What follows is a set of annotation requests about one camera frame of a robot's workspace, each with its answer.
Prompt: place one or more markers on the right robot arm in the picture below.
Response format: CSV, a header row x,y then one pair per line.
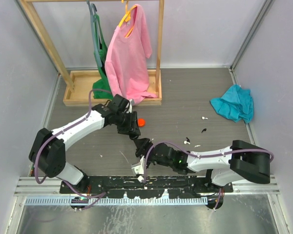
x,y
240,160

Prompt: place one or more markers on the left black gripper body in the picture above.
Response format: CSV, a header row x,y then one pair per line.
x,y
126,122

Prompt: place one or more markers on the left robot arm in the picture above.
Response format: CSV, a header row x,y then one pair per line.
x,y
48,153

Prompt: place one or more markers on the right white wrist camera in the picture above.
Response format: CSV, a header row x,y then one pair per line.
x,y
139,169

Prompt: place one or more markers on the teal cloth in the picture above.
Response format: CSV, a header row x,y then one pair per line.
x,y
235,104

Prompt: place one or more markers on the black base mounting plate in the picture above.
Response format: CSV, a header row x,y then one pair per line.
x,y
177,186

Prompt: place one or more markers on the grey-blue hanger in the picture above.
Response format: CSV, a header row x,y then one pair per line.
x,y
93,10

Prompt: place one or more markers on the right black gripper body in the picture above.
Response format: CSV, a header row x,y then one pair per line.
x,y
147,145

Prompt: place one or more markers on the orange earbud charging case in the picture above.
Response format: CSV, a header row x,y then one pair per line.
x,y
141,122

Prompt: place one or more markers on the pink t-shirt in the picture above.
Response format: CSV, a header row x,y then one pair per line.
x,y
126,59

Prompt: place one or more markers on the yellow hanger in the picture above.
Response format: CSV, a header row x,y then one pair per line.
x,y
127,18

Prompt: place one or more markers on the green garment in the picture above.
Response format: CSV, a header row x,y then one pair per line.
x,y
102,83

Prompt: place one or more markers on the wooden clothes rack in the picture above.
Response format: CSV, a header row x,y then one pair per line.
x,y
78,82

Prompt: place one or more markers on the white slotted cable duct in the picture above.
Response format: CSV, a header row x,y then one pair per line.
x,y
125,201

